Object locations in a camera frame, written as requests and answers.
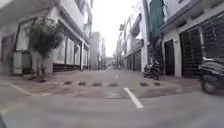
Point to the grey distant building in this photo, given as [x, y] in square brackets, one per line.
[96, 50]

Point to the speed bump with dark patches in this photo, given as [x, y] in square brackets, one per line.
[96, 84]

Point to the row of pale buildings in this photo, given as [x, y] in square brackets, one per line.
[132, 43]

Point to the dark parked motorcycle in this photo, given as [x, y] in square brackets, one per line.
[152, 70]

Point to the white building with large windows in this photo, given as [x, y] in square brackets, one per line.
[71, 33]

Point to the tree with green crown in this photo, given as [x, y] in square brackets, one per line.
[44, 36]

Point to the building with dark metal gates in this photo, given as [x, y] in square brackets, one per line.
[190, 43]

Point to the dark parked scooter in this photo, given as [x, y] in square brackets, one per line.
[212, 74]

